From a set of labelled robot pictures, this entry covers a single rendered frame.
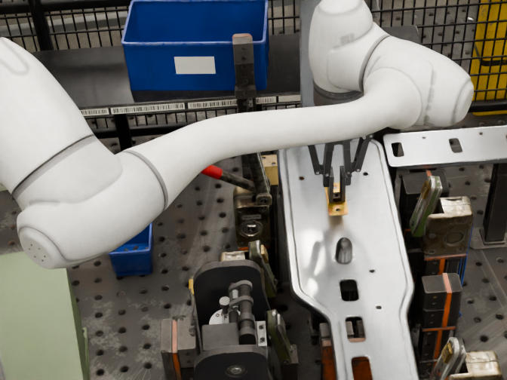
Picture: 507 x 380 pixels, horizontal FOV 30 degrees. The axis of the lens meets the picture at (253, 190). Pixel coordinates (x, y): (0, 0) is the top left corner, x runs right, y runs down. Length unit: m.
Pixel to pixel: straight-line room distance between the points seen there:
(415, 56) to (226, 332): 0.51
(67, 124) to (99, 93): 0.91
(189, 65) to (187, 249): 0.44
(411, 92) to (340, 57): 0.15
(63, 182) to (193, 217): 1.10
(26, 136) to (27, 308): 0.74
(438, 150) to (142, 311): 0.72
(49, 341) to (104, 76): 0.63
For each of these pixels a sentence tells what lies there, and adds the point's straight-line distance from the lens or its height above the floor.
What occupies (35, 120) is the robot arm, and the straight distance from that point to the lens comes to 1.20.
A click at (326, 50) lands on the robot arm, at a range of 1.54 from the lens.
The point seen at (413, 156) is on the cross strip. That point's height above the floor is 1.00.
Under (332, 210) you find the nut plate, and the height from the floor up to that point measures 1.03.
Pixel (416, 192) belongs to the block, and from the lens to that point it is 1.92.
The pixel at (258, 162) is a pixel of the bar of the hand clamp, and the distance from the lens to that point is 1.72.
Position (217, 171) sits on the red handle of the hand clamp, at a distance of 1.75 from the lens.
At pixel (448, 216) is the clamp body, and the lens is 1.80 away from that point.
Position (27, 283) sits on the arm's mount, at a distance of 1.88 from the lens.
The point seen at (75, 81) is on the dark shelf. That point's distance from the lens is 2.17.
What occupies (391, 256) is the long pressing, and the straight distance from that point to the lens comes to 1.77.
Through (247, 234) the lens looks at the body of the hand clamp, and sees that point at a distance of 1.85.
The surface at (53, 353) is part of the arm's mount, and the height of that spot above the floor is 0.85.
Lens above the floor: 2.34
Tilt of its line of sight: 45 degrees down
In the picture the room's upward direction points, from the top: 4 degrees counter-clockwise
